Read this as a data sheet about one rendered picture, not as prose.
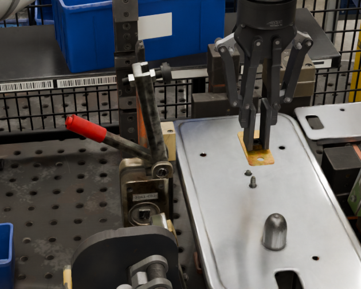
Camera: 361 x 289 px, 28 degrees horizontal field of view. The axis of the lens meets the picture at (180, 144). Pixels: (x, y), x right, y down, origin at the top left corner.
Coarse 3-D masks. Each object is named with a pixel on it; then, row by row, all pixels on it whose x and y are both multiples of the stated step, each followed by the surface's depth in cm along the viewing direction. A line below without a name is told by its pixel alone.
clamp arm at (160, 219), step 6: (150, 216) 87; (156, 216) 86; (162, 216) 86; (150, 222) 87; (156, 222) 86; (162, 222) 86; (168, 222) 87; (168, 228) 87; (174, 228) 89; (174, 234) 87; (180, 270) 90; (180, 276) 90; (186, 276) 92; (186, 288) 93
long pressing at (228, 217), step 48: (192, 144) 117; (240, 144) 117; (288, 144) 117; (192, 192) 107; (240, 192) 107; (288, 192) 107; (240, 240) 99; (288, 240) 99; (336, 240) 99; (240, 288) 91; (336, 288) 91
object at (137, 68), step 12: (144, 72) 96; (156, 72) 95; (168, 72) 94; (132, 84) 94; (144, 84) 94; (144, 96) 95; (144, 108) 96; (156, 108) 96; (144, 120) 97; (156, 120) 97; (156, 132) 98; (156, 144) 99; (156, 156) 101
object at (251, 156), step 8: (240, 136) 107; (256, 136) 107; (256, 144) 103; (248, 152) 103; (256, 152) 103; (264, 152) 103; (248, 160) 102; (256, 160) 102; (264, 160) 102; (272, 160) 102
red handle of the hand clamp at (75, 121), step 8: (72, 120) 97; (80, 120) 97; (72, 128) 97; (80, 128) 97; (88, 128) 97; (96, 128) 98; (104, 128) 99; (88, 136) 98; (96, 136) 98; (104, 136) 98; (112, 136) 99; (120, 136) 101; (112, 144) 99; (120, 144) 100; (128, 144) 100; (136, 144) 101; (128, 152) 101; (136, 152) 101; (144, 152) 101; (144, 160) 102
